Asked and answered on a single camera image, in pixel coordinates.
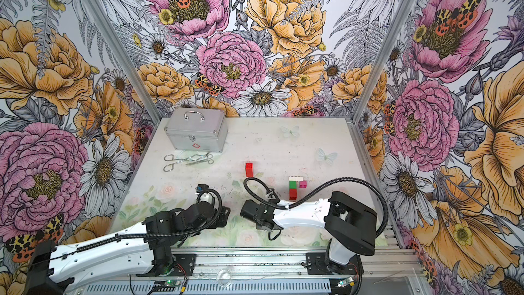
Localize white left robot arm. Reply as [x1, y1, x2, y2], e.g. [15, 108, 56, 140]
[24, 184, 231, 294]

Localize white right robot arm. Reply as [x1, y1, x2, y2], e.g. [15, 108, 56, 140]
[240, 191, 377, 266]

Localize steel forceps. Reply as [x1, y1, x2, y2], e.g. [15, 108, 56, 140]
[162, 158, 214, 173]

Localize steel surgical scissors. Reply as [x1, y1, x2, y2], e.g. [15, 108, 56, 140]
[164, 153, 214, 162]

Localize silver metal case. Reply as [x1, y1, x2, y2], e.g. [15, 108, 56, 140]
[165, 107, 228, 152]

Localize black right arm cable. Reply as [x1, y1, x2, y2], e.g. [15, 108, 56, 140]
[243, 177, 389, 238]

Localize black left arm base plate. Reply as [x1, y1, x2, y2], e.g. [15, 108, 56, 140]
[138, 254, 197, 277]

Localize aluminium front rail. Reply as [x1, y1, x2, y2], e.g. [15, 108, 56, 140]
[110, 247, 422, 279]

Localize white vented cable duct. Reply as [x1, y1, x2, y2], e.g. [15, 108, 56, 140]
[76, 279, 332, 294]

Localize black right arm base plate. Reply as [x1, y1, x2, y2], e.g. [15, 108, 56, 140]
[301, 252, 364, 275]

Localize aluminium frame post left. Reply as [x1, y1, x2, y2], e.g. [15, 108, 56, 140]
[81, 0, 162, 125]

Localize aluminium frame post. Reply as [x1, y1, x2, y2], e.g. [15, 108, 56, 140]
[352, 0, 417, 124]
[81, 0, 162, 125]

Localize aluminium frame post right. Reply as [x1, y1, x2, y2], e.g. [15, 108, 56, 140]
[352, 0, 417, 124]

